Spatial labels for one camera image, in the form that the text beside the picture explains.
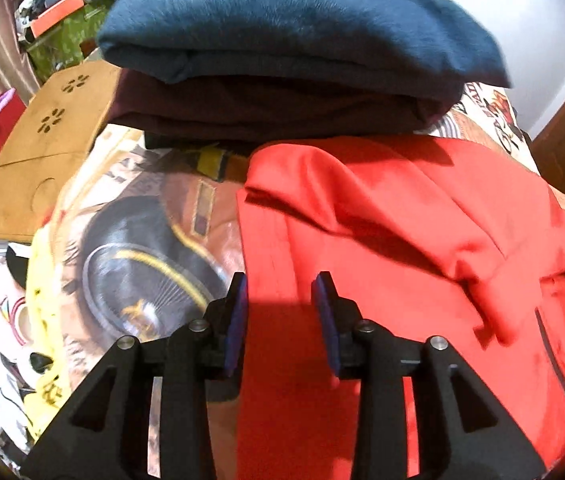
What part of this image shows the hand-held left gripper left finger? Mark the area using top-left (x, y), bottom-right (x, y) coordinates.
top-left (22, 271), bottom-right (249, 480)

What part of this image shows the brown folding lap table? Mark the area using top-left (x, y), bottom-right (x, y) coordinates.
top-left (0, 60), bottom-right (123, 246)

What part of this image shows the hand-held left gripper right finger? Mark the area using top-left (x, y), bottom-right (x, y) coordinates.
top-left (311, 271), bottom-right (548, 480)

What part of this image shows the yellow printed garment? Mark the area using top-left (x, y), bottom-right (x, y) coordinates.
top-left (25, 210), bottom-right (88, 441)

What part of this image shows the folded blue sweater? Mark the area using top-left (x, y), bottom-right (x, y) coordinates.
top-left (97, 0), bottom-right (513, 98)

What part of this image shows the orange box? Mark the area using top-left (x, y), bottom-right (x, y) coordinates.
top-left (30, 0), bottom-right (86, 38)

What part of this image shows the red zip jacket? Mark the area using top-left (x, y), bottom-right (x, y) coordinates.
top-left (235, 135), bottom-right (565, 480)

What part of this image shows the folded maroon garment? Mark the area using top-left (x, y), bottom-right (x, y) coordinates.
top-left (107, 67), bottom-right (458, 143)

